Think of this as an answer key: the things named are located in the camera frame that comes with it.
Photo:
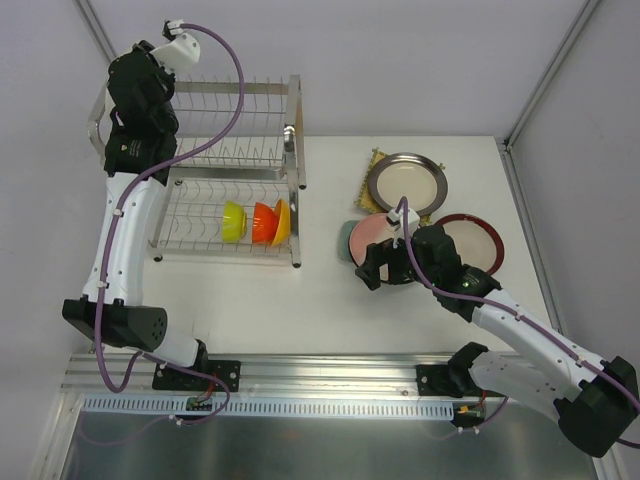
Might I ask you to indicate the teal square plate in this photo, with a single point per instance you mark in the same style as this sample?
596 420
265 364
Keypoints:
344 234

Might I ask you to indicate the cream plate with metallic rim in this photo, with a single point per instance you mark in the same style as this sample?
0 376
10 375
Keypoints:
410 183

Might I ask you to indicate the red orange bowl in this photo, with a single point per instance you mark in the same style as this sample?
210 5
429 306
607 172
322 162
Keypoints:
264 224

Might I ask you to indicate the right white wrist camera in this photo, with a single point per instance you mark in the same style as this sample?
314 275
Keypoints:
403 223

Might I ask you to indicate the white slotted cable duct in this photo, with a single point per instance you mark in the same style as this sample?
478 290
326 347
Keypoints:
271 407

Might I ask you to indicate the pink and cream floral plate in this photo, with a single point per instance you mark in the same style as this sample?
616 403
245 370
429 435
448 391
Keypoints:
372 229

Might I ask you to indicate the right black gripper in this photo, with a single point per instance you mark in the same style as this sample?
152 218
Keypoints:
385 262

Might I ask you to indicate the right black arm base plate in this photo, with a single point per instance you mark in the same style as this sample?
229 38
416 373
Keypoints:
433 380

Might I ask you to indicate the steel two-tier dish rack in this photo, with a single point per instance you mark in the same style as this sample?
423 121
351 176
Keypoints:
260 160

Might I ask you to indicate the yellow woven bamboo mat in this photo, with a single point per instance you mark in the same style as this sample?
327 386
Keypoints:
366 194

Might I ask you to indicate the cream plate with red rim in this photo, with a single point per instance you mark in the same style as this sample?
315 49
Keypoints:
477 242

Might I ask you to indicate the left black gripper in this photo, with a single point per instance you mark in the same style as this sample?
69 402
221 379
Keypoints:
133 73

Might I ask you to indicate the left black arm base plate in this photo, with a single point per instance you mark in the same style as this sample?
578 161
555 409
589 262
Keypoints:
169 379

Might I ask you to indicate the aluminium mounting rail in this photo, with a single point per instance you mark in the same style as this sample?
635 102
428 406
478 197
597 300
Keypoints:
366 377

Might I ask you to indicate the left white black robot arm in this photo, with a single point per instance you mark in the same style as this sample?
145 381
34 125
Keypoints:
110 310

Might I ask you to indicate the yellow orange bowl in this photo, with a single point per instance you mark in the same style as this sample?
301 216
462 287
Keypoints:
283 228

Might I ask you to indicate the lime green bowl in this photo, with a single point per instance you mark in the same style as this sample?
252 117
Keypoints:
234 222

